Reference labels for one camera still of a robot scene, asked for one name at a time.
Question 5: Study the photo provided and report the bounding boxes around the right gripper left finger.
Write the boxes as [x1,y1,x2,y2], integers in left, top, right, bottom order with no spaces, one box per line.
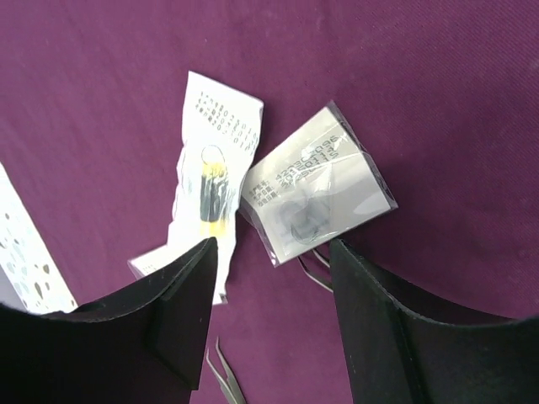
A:
[1,238,217,403]

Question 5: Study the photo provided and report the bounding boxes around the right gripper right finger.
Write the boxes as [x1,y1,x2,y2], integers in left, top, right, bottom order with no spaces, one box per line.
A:
[329,239,538,403]

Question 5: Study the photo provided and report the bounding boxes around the thin dark tweezers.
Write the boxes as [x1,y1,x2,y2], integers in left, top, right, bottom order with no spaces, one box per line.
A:
[297,248,334,293]

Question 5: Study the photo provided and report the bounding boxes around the small white packet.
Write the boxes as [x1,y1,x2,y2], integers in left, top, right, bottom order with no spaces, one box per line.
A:
[240,102,398,266]

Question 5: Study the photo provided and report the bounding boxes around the white pouch with dark item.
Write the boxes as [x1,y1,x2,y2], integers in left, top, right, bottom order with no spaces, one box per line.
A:
[128,72,264,305]

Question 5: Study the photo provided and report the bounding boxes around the silver tweezers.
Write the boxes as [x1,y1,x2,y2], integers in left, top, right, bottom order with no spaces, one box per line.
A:
[205,338,248,404]

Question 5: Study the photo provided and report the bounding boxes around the purple cloth mat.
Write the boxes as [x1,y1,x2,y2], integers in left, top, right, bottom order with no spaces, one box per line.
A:
[0,0,539,404]

